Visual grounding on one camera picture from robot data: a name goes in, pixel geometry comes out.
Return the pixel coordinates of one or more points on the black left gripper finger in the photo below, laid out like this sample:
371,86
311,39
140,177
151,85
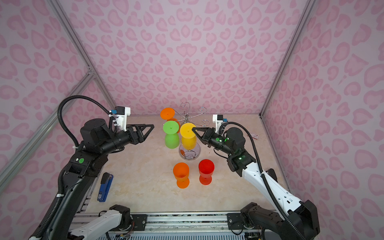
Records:
142,137
144,128

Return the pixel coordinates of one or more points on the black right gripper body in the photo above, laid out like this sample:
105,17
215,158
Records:
218,141

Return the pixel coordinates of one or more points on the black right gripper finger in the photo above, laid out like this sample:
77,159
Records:
204,138
203,130

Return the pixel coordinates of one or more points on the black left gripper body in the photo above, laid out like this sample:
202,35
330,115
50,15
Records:
128,138

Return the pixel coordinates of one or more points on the yellow wine glass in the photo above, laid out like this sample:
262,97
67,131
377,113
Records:
189,138

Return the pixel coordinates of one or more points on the red wine glass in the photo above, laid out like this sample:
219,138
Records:
206,169

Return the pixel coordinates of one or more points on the orange wine glass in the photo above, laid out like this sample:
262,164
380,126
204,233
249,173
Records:
181,174
168,114

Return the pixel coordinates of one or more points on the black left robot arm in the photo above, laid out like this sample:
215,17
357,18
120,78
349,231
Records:
78,175

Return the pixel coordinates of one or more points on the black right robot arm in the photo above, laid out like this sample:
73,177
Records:
270,186

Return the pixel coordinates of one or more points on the green wine glass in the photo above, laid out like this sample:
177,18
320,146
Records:
172,139

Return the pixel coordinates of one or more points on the red white small box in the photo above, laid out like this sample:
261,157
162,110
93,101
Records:
254,136

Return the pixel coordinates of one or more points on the blue stapler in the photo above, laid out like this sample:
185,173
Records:
105,186

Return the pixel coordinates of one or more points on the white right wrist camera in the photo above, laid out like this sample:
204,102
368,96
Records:
218,120

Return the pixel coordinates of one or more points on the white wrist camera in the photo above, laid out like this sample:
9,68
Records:
119,116
218,120

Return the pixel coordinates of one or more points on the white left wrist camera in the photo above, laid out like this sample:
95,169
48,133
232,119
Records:
119,116

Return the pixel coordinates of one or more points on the chrome wire wine glass rack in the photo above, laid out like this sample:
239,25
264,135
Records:
186,117

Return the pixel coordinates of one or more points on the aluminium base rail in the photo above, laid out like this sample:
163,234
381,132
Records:
186,225

